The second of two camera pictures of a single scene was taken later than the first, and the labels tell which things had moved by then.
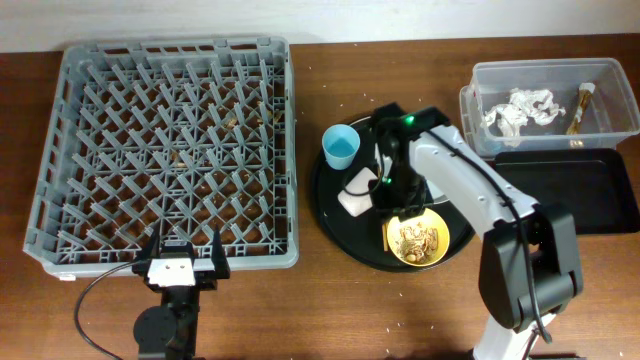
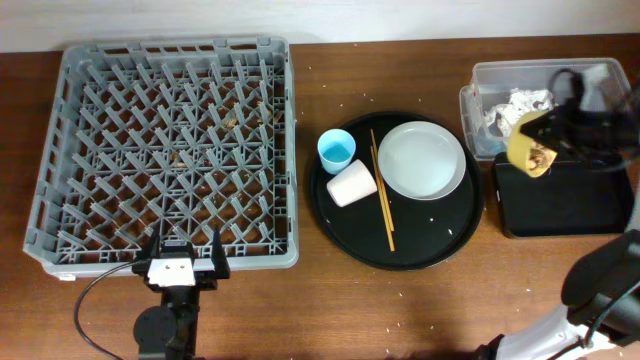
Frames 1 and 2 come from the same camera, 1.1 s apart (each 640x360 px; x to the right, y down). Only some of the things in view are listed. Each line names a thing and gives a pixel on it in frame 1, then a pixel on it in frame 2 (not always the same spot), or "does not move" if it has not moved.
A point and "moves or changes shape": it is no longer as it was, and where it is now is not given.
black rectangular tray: (591, 184) does not move
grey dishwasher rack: (178, 134) does not move
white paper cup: (356, 195) moves or changes shape
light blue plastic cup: (340, 143) moves or changes shape
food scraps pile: (417, 243) → (539, 159)
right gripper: (386, 202) → (551, 130)
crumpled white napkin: (509, 116) does not move
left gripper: (207, 279) does not move
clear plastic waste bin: (548, 104) does not move
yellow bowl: (419, 240) → (528, 155)
